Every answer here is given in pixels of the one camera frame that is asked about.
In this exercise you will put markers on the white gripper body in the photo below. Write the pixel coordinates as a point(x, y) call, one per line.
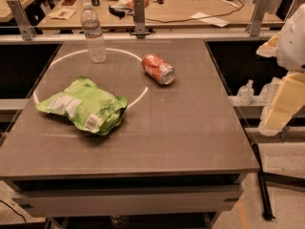
point(294, 45)

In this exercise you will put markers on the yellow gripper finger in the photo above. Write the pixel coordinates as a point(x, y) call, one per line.
point(268, 49)
point(285, 98)

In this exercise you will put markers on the red coke can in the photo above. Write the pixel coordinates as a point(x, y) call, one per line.
point(158, 69)

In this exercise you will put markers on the clear sanitizer bottle right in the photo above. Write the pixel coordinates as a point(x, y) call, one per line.
point(267, 91)

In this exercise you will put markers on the clear sanitizer bottle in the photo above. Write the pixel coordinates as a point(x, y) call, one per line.
point(267, 91)
point(245, 94)

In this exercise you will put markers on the clear sanitizer bottle left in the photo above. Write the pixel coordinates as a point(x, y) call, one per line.
point(245, 94)

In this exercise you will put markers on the white paper sheet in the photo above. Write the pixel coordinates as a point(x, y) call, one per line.
point(211, 20)

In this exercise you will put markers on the wooden background desk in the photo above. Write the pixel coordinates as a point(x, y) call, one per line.
point(171, 14)

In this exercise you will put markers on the black pole on floor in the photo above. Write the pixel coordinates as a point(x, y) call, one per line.
point(267, 208)

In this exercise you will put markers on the white table drawer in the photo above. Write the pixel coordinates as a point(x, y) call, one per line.
point(133, 201)

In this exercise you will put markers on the black sunglasses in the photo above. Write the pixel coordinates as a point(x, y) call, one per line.
point(118, 13)

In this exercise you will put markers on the clear plastic water bottle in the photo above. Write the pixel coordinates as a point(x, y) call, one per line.
point(93, 33)

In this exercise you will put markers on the green chip bag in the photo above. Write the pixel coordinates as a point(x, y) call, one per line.
point(88, 107)

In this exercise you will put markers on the brown phone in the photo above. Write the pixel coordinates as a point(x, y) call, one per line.
point(68, 2)

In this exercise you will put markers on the white paper card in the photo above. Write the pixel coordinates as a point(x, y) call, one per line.
point(62, 14)

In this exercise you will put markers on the right metal bracket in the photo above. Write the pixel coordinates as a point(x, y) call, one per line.
point(253, 29)

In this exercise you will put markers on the metal bracket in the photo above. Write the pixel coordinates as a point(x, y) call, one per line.
point(26, 30)
point(253, 29)
point(139, 19)

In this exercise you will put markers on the middle metal bracket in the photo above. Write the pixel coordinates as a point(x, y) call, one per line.
point(139, 19)

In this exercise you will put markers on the left metal bracket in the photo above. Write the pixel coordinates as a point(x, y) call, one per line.
point(26, 30)

